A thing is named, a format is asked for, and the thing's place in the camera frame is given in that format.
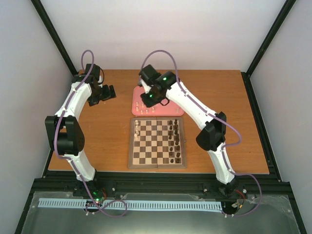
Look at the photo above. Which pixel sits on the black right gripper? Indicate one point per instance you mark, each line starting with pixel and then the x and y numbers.
pixel 148 103

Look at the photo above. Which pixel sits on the wooden chess board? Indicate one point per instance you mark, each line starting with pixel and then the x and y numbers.
pixel 151 150

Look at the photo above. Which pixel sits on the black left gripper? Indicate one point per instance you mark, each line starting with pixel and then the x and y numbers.
pixel 92 100

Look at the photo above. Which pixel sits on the black corner post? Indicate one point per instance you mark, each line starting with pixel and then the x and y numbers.
pixel 54 35
pixel 280 18

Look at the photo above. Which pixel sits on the right black corner post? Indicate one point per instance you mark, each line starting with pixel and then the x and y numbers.
pixel 280 18

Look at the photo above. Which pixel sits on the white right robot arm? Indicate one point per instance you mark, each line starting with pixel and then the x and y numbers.
pixel 212 125

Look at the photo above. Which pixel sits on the left black corner post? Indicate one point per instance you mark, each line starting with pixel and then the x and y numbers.
pixel 54 35

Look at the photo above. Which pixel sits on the black aluminium frame rail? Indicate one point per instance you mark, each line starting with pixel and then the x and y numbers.
pixel 116 184

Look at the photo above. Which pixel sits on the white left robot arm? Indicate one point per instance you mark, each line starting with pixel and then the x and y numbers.
pixel 64 133

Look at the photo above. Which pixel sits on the pink plastic tray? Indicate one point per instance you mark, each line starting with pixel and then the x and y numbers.
pixel 162 111

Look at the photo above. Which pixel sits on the light blue slotted cable duct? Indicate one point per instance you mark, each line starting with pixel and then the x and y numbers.
pixel 135 205

